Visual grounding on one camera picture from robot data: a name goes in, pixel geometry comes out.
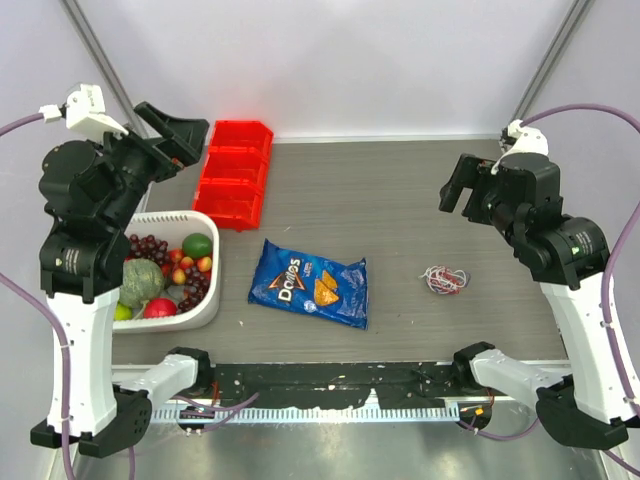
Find green melon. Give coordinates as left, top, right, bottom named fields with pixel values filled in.
left=119, top=259, right=165, bottom=309

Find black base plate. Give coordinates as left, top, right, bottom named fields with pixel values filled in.
left=188, top=362, right=498, bottom=410

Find white fruit basket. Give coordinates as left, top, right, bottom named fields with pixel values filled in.
left=110, top=210, right=222, bottom=335

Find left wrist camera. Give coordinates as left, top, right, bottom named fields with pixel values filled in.
left=38, top=84, right=129, bottom=143

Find red-yellow peaches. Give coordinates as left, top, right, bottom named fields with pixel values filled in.
left=169, top=249, right=213, bottom=285

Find white cable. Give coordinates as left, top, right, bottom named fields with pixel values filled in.
left=418, top=265, right=471, bottom=296

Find purple grape bunch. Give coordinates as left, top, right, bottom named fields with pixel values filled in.
left=126, top=234, right=171, bottom=267

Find green avocado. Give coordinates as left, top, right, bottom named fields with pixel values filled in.
left=182, top=233, right=213, bottom=260

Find dark grape bunch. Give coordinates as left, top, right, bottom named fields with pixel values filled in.
left=177, top=266, right=211, bottom=314

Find red plastic bin rack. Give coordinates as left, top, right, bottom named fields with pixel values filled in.
left=192, top=120, right=274, bottom=232

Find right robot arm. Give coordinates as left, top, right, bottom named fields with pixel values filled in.
left=439, top=153, right=639, bottom=450

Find blue Doritos chip bag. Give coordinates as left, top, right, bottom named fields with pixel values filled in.
left=248, top=240, right=369, bottom=330

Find yellow-green pear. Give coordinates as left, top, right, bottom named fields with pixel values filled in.
left=114, top=303, right=134, bottom=322

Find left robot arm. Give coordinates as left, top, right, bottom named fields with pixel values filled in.
left=31, top=102, right=213, bottom=458

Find red apple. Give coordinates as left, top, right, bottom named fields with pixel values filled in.
left=143, top=298, right=177, bottom=318

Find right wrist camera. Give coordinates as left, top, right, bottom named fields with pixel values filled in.
left=490, top=119, right=549, bottom=175

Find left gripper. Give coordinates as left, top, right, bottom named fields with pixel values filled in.
left=94, top=100, right=210, bottom=225

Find slotted cable duct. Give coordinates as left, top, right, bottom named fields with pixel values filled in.
left=149, top=403, right=461, bottom=424

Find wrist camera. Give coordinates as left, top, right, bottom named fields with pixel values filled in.
left=490, top=119, right=549, bottom=175
left=38, top=84, right=129, bottom=143

